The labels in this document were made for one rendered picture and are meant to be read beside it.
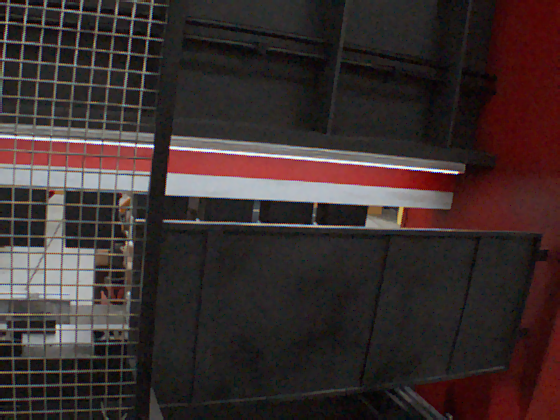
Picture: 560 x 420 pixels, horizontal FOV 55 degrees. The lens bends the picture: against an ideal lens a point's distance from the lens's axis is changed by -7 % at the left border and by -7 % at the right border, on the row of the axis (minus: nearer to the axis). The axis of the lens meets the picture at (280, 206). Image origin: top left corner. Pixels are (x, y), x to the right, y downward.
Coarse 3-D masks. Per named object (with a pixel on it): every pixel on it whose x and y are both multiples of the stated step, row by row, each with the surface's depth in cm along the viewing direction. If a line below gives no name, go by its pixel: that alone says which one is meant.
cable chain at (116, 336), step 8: (96, 336) 126; (104, 336) 125; (112, 336) 126; (120, 336) 127; (104, 344) 122; (120, 344) 124; (96, 352) 122; (104, 352) 123; (112, 352) 124; (120, 352) 124
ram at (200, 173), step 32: (0, 160) 139; (64, 160) 146; (96, 160) 149; (128, 160) 153; (192, 160) 160; (224, 160) 164; (256, 160) 167; (288, 160) 171; (320, 160) 175; (128, 192) 155; (192, 192) 162; (224, 192) 166; (256, 192) 170; (288, 192) 174; (320, 192) 178; (352, 192) 183; (384, 192) 187; (416, 192) 192; (448, 192) 198
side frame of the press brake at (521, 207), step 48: (528, 0) 166; (528, 48) 167; (528, 96) 167; (480, 144) 187; (528, 144) 167; (480, 192) 186; (528, 192) 166; (528, 336) 163; (432, 384) 203; (480, 384) 180; (528, 384) 161
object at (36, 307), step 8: (32, 288) 150; (32, 296) 145; (16, 304) 132; (24, 304) 133; (32, 304) 134; (40, 304) 135; (48, 304) 135; (8, 312) 130; (16, 312) 128; (24, 312) 129; (32, 312) 130; (40, 312) 131; (48, 312) 131; (8, 320) 126; (16, 320) 127; (24, 320) 127; (32, 320) 128; (40, 320) 129; (48, 320) 130; (8, 328) 126; (16, 328) 127; (24, 328) 128; (32, 328) 129; (40, 328) 129; (48, 328) 130
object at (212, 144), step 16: (0, 128) 120; (32, 128) 122; (48, 128) 124; (64, 128) 125; (144, 144) 133; (176, 144) 136; (192, 144) 138; (208, 144) 139; (224, 144) 141; (240, 144) 143; (256, 144) 144; (272, 144) 147; (336, 160) 154; (352, 160) 156; (368, 160) 158; (384, 160) 160; (400, 160) 163; (416, 160) 164; (432, 160) 168
